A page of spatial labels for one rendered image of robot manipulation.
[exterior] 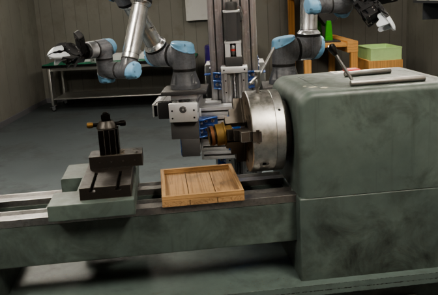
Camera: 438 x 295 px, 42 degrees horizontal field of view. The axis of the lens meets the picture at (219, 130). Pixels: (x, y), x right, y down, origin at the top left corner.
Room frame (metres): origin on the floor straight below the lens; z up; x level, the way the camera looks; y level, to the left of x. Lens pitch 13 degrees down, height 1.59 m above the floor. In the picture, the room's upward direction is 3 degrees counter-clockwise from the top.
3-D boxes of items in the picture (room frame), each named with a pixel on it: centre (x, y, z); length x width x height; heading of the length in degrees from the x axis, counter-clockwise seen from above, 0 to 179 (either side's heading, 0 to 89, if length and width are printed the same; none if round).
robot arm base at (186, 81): (2.87, 0.16, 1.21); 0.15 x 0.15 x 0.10
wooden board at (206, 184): (2.16, 0.09, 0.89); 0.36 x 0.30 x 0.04; 6
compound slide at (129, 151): (2.21, 0.41, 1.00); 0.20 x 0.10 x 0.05; 96
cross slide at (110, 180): (2.14, 0.43, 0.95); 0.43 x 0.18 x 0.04; 6
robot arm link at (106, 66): (2.57, 0.48, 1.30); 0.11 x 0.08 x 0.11; 58
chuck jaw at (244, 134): (2.09, -0.09, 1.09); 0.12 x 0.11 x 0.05; 6
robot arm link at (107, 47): (2.58, 0.49, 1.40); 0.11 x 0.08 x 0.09; 144
